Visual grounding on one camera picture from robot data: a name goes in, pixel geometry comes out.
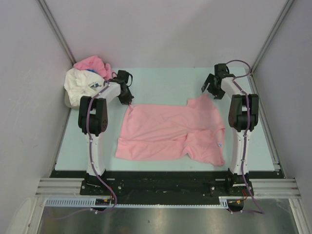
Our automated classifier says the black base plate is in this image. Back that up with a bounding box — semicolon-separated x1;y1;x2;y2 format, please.
79;170;255;198

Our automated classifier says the grey laundry basket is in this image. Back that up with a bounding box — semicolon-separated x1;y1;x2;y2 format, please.
64;90;81;110

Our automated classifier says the pink t shirt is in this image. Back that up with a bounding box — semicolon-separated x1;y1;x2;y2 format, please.
74;55;117;80
115;94;225;166

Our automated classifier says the white t shirt in basket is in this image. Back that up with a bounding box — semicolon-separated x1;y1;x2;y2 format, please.
64;68;105;97

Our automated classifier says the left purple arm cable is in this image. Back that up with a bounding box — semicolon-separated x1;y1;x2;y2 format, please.
85;71;119;213

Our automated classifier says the blue garment in basket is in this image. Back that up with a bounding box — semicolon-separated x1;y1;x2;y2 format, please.
86;69;97;74

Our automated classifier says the aluminium rail frame right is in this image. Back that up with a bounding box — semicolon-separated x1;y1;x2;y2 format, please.
246;68;299;197

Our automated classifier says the left corner aluminium post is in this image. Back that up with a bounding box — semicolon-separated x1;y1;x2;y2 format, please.
36;0;76;65

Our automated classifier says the corner aluminium post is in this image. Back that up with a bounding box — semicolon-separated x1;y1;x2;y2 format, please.
251;0;296;75
36;0;76;65

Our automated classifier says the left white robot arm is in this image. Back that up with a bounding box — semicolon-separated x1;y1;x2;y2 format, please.
78;70;134;176

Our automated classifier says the aluminium rail frame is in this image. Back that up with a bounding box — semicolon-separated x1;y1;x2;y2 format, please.
246;68;299;197
35;178;83;197

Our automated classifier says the pink t shirt in basket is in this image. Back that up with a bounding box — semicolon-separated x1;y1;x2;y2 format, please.
74;55;117;80

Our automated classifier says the aluminium rail frame left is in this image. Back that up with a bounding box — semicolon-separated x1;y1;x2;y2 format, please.
35;178;83;197

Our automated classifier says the right corner aluminium post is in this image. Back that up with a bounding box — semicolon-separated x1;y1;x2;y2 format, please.
251;0;296;75

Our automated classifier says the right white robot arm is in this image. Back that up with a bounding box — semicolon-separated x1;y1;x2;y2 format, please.
201;63;259;177

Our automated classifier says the slotted grey cable duct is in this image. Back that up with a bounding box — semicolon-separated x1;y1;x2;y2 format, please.
45;197;243;209

